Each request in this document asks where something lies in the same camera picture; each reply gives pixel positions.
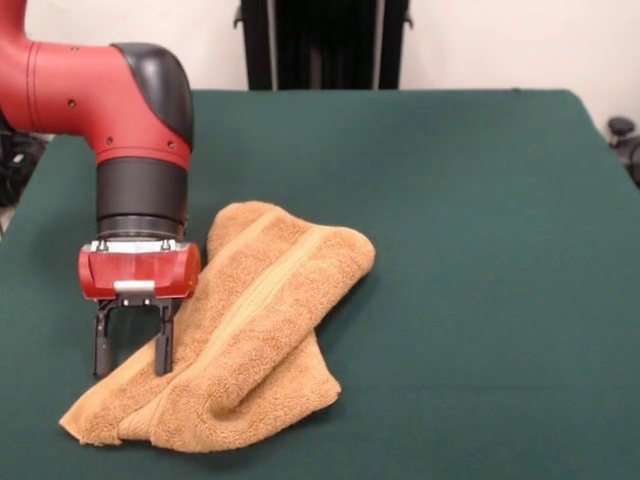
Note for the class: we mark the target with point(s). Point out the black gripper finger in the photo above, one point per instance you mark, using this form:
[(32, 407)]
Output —
[(103, 350), (164, 345)]

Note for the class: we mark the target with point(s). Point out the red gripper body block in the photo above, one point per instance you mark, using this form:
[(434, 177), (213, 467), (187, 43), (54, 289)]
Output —
[(140, 270)]

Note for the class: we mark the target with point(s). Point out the tan terry towel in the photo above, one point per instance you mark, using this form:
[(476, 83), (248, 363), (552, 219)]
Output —
[(260, 320)]

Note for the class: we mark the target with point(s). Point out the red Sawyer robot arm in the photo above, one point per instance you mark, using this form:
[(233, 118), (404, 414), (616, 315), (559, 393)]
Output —
[(65, 90)]

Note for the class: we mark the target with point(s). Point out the dark green table cloth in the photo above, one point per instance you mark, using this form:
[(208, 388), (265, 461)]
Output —
[(500, 300)]

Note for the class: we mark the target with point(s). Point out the grey chair base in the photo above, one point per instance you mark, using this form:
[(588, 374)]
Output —
[(620, 127)]

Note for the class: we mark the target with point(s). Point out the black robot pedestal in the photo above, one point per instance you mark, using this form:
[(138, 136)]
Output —
[(325, 45)]

